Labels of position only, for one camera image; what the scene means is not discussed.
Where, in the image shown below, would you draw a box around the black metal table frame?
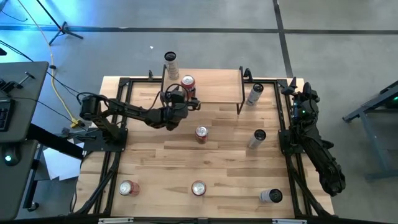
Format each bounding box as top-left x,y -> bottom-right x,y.
70,76 -> 335,220

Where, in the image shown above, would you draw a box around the grey desk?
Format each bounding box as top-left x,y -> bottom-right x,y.
0,139 -> 40,221
0,61 -> 50,143

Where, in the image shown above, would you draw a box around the thin black floor cable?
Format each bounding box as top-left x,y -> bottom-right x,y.
0,39 -> 83,97

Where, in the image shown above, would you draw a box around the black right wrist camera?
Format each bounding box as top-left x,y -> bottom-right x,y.
294,104 -> 312,122

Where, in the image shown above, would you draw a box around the black desk base beam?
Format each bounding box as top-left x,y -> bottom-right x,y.
26,123 -> 85,160

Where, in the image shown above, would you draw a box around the slim white Celsius can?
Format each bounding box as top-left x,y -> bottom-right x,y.
164,51 -> 180,81
246,83 -> 265,107
259,188 -> 284,205
247,129 -> 267,150

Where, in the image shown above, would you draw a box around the white paper sheets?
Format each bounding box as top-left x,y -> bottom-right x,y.
42,141 -> 85,182

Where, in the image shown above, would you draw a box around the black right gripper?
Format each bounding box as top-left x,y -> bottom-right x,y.
280,76 -> 321,108

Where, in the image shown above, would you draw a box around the black computer mouse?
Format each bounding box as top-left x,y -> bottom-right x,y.
2,146 -> 20,167

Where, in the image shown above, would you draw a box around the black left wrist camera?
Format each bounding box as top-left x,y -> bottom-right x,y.
169,89 -> 188,105

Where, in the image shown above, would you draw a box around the black keyboard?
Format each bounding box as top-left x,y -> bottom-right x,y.
0,98 -> 16,132

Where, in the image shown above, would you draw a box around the grey metal table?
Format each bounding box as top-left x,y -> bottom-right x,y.
341,80 -> 398,182

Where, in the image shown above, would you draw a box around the wooden shelf with black legs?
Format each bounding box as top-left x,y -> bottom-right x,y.
158,64 -> 245,115

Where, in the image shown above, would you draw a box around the silver bracket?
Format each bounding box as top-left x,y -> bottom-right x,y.
98,217 -> 135,224
271,218 -> 308,224

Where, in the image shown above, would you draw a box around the yellow cable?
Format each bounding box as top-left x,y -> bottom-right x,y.
17,0 -> 82,129

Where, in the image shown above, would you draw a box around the red Fanta soda can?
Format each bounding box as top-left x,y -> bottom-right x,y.
191,180 -> 208,197
180,74 -> 197,101
195,124 -> 210,145
118,179 -> 141,197

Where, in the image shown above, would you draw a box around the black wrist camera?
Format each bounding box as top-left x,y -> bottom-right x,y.
294,104 -> 312,122
169,89 -> 188,105

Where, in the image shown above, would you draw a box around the black tripod stand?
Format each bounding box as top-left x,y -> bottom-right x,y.
35,0 -> 84,47

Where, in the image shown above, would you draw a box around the black desk clamp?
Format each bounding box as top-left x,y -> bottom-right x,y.
0,71 -> 36,93

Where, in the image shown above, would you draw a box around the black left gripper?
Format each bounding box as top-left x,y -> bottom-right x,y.
163,97 -> 201,131

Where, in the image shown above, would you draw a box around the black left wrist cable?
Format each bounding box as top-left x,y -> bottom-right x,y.
161,82 -> 189,108

